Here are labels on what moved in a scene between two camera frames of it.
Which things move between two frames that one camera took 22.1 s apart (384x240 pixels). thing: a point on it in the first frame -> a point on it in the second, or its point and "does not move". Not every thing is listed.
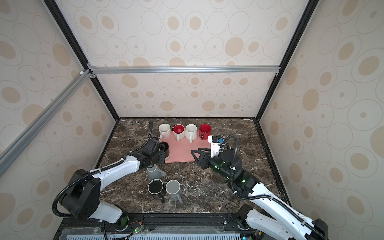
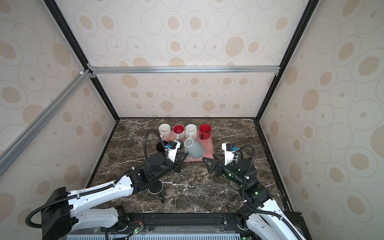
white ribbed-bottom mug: x=191 y=132 does not move
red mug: x=204 y=131 does not move
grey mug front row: x=173 y=188 -> x=181 y=150
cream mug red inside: x=179 y=131 does not move
